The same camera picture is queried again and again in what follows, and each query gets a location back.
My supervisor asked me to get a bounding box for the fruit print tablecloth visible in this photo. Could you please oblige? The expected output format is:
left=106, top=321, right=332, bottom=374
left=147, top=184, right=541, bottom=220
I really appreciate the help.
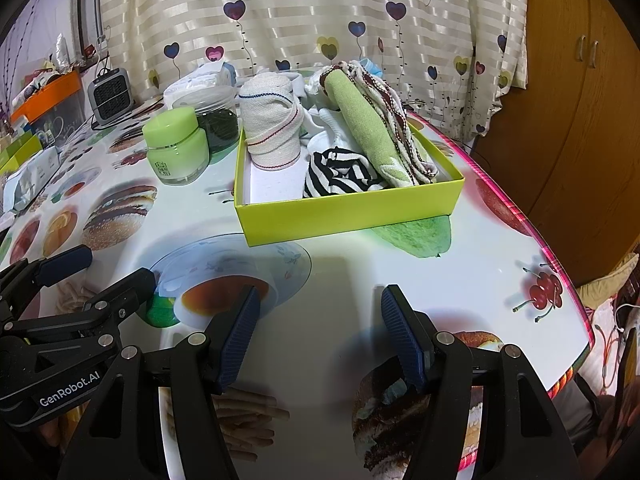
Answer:
left=0, top=65, right=596, bottom=480

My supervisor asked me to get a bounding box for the white blue tissue pack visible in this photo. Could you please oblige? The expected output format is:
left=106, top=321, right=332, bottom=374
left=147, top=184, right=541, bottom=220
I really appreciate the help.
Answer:
left=164, top=62, right=238, bottom=106

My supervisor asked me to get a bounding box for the yellow-green cardboard box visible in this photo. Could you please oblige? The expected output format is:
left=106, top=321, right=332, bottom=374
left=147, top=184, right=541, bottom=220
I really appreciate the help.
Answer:
left=234, top=110, right=465, bottom=247

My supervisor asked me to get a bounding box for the grey small space heater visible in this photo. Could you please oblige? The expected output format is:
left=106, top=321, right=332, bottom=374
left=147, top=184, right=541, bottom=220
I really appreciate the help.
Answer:
left=87, top=67, right=136, bottom=127

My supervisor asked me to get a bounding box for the heart print striped curtain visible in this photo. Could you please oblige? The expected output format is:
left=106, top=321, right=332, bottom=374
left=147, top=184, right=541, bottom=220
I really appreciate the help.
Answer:
left=97, top=0, right=528, bottom=141

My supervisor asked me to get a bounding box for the beige sock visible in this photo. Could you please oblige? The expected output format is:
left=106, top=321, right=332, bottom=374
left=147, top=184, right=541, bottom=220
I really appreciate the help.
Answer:
left=239, top=74, right=305, bottom=170

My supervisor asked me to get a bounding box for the orange lidded storage box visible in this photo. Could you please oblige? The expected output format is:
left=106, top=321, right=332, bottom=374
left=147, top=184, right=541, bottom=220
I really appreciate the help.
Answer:
left=10, top=71, right=83, bottom=131

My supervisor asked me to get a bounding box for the orange cable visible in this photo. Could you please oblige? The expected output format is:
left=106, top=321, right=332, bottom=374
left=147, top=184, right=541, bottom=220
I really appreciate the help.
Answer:
left=594, top=317, right=625, bottom=392

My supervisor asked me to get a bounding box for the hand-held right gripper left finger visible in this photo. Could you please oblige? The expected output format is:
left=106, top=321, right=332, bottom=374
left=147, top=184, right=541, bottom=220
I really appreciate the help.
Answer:
left=57, top=284, right=262, bottom=480

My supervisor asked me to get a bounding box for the light blue plastic package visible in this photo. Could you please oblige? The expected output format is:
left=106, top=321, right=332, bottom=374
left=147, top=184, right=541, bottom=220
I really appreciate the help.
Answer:
left=2, top=147, right=63, bottom=213

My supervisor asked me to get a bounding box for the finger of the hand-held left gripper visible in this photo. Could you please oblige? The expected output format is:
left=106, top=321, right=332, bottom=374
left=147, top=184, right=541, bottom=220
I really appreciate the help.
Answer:
left=0, top=267, right=157, bottom=350
left=0, top=246, right=93, bottom=321

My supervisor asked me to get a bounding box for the green patterned sock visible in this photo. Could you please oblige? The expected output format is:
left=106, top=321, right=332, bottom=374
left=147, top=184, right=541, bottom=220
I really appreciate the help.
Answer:
left=320, top=60, right=441, bottom=188

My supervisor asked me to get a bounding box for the light green jar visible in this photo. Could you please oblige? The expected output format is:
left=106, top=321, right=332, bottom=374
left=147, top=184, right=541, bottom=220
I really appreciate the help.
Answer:
left=142, top=107, right=210, bottom=186

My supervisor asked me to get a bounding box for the wooden wardrobe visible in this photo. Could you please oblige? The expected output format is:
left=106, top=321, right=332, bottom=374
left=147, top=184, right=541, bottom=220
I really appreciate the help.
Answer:
left=470, top=0, right=640, bottom=286

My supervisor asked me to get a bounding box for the black white striped cloth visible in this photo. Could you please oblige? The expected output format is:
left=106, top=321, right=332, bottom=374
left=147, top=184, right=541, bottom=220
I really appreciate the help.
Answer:
left=304, top=146, right=386, bottom=198

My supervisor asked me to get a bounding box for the clear jar with dark contents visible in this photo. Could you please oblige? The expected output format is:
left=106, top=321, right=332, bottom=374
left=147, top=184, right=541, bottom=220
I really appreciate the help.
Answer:
left=192, top=85, right=243, bottom=153

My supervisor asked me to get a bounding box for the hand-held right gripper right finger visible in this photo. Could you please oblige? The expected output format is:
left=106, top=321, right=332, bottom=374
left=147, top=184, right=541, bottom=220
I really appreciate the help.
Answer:
left=380, top=284, right=583, bottom=480

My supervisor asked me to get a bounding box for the green cardboard box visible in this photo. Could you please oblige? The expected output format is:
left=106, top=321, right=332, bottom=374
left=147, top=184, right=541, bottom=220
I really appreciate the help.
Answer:
left=0, top=132, right=43, bottom=171

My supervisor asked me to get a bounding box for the beige cushion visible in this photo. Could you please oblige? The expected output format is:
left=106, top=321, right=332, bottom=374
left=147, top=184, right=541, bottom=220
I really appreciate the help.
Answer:
left=575, top=252, right=640, bottom=311

